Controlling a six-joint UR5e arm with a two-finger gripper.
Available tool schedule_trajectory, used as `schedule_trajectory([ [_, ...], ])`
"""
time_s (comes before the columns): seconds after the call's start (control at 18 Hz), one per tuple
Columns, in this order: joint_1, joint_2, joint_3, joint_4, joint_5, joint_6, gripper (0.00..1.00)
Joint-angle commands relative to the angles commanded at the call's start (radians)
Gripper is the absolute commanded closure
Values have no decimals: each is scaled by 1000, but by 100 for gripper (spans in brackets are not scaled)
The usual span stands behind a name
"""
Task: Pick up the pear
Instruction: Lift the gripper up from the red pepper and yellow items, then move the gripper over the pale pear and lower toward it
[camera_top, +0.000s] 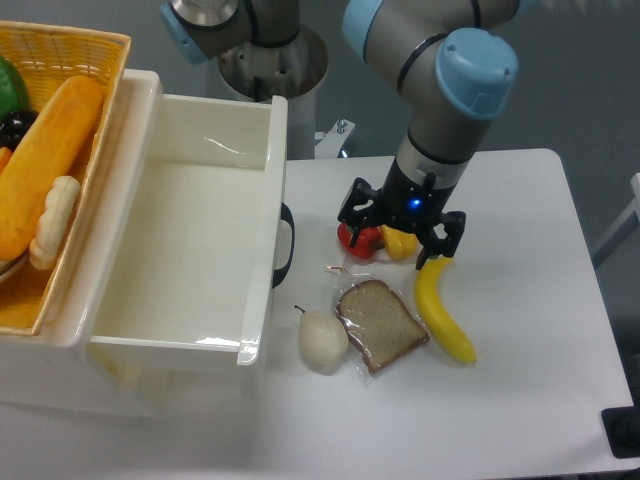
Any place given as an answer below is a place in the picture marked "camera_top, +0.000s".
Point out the white frame at right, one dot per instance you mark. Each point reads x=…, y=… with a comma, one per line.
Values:
x=620, y=229

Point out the white drawer cabinet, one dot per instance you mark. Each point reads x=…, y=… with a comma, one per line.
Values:
x=59, y=367

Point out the yellow wicker basket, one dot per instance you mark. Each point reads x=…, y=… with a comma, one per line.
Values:
x=46, y=56

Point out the black device at corner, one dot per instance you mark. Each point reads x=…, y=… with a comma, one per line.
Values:
x=622, y=430

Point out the black drawer handle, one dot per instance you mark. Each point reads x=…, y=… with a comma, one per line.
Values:
x=285, y=246

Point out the red bell pepper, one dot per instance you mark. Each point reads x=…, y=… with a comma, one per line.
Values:
x=363, y=246

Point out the black grapes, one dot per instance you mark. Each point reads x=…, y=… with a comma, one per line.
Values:
x=14, y=127

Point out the orange baguette loaf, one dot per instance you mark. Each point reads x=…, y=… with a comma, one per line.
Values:
x=46, y=152

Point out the white open drawer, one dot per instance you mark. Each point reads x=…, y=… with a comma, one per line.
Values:
x=192, y=280

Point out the green bell pepper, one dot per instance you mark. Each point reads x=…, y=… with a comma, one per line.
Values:
x=13, y=95

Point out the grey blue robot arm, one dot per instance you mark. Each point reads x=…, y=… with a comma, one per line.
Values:
x=440, y=56

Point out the yellow banana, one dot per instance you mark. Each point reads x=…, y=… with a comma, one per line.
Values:
x=436, y=317

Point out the white table clamp bracket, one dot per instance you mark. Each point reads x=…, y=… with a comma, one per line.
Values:
x=334, y=142

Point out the bagged brown bread slice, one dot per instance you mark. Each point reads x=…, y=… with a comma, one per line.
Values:
x=378, y=323

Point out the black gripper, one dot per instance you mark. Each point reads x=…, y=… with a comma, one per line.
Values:
x=408, y=206

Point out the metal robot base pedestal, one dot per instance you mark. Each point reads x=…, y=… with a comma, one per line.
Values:
x=295, y=71

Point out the yellow bell pepper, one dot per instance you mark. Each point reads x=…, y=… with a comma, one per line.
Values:
x=398, y=244

